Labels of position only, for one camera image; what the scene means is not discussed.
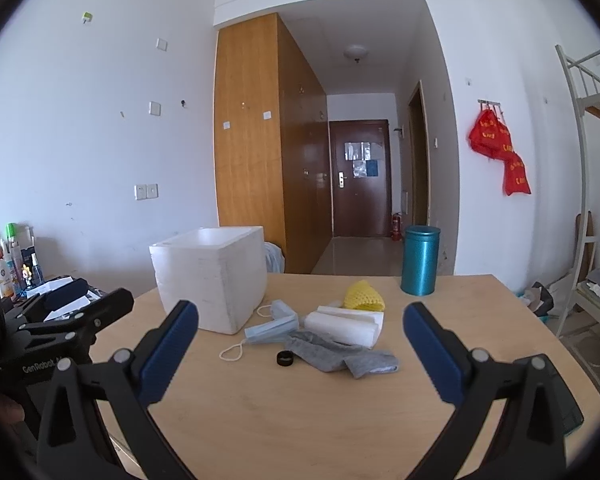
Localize yellow foam fruit net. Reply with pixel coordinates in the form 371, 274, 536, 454
342, 280, 386, 312

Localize white bunk bed frame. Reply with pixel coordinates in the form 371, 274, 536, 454
556, 46, 600, 337

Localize wooden wardrobe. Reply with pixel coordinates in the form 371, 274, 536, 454
213, 13, 332, 273

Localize white styrofoam box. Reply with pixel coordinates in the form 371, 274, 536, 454
149, 226, 268, 335

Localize side room door frame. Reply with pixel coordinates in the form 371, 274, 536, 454
407, 80, 430, 226

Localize blue face mask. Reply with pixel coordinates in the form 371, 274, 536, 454
219, 299, 300, 362

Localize blue sheet covered bin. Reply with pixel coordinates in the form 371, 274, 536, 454
264, 242, 286, 273

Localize red hanging bags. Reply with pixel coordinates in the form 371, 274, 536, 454
468, 102, 531, 196

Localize double wall socket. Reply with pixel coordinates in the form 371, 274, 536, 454
134, 183, 159, 200

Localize wall light switch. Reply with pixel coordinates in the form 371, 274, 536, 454
148, 101, 161, 116

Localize ceiling lamp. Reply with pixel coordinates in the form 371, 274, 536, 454
343, 44, 368, 64

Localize red fire extinguisher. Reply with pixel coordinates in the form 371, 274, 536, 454
390, 212, 403, 242

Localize dark brown entrance door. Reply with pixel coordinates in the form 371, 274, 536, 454
329, 119, 391, 237

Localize bottles on side shelf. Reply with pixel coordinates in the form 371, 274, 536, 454
1, 222, 44, 299

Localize teal metal canister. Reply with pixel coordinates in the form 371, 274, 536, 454
401, 226, 441, 296

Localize grey sock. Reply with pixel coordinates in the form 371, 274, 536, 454
284, 330, 400, 379

